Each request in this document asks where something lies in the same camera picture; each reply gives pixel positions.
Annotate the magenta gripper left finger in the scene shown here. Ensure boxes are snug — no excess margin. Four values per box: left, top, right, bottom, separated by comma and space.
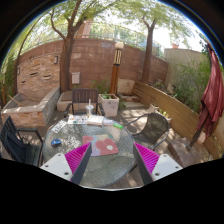
41, 143, 92, 185

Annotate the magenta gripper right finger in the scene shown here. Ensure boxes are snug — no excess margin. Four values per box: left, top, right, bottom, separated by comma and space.
133, 143, 182, 185

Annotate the blue computer mouse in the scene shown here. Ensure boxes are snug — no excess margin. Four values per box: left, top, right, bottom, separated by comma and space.
51, 139, 61, 147

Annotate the mesh metal chair right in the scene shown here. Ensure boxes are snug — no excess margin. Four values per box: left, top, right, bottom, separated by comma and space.
133, 113, 170, 150

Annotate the round glass patio table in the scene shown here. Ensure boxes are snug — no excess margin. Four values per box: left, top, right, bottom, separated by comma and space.
43, 118, 135, 188

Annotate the white patterned paper card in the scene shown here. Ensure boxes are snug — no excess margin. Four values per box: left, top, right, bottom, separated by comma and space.
51, 120, 67, 133

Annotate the black metal chair left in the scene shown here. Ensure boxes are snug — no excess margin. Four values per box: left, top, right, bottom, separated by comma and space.
0, 116, 43, 167

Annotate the open colourful book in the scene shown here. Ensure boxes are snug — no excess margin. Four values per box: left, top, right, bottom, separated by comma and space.
68, 115, 104, 125

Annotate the green marker pen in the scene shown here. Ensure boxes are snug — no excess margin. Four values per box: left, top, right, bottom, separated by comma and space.
113, 123, 123, 129

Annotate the curved wooden bench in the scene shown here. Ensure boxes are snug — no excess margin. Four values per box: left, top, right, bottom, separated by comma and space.
132, 80, 224, 160

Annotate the plastic cup with straw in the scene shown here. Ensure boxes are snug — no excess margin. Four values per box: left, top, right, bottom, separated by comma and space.
86, 99, 94, 117

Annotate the dark wooden slat chair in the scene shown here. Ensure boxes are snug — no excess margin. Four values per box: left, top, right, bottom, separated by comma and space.
64, 88, 105, 117

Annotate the white square planter box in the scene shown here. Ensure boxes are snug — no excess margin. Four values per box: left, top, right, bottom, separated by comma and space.
98, 94, 119, 117

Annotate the closed maroon patio umbrella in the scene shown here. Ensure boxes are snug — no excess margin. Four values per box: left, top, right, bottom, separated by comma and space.
186, 43, 224, 150

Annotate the left tree trunk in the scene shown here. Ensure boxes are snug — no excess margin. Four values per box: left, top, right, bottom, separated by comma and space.
50, 0, 85, 93

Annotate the tree trunk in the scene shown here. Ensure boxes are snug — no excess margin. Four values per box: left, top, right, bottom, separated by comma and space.
142, 15, 156, 83
50, 0, 85, 93

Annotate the right tree trunk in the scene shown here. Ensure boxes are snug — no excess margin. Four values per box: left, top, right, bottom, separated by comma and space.
142, 15, 156, 83

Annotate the stone planter wall left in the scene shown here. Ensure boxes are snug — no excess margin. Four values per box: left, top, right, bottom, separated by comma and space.
1, 87, 60, 127

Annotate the wooden lamp post light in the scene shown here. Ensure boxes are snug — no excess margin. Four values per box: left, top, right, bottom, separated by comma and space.
109, 42, 124, 94

